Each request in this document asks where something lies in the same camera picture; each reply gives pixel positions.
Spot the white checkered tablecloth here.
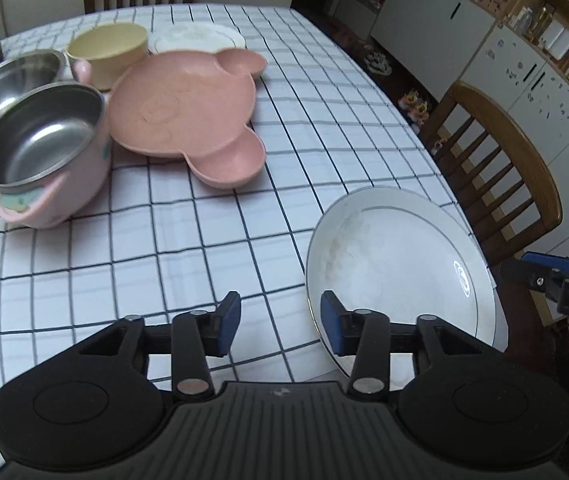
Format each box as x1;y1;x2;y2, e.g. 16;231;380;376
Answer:
0;4;463;387

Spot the right wooden chair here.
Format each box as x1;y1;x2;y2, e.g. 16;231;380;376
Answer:
418;79;563;328

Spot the cream yellow bowl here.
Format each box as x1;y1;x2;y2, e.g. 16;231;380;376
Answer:
65;23;149;91

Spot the large stainless steel bowl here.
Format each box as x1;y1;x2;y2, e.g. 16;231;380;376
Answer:
0;50;66;116

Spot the white plate with rim line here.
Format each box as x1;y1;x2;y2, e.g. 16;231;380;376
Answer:
305;185;509;392

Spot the small white plate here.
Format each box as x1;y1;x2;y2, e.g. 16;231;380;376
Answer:
148;22;246;54

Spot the pink steel-lined kids bowl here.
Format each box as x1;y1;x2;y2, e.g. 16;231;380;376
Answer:
0;60;112;229

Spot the pink bear-shaped plate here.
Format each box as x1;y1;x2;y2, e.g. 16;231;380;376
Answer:
108;48;267;190

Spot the white wall cabinet unit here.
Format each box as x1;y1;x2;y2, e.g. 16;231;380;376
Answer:
354;0;569;256

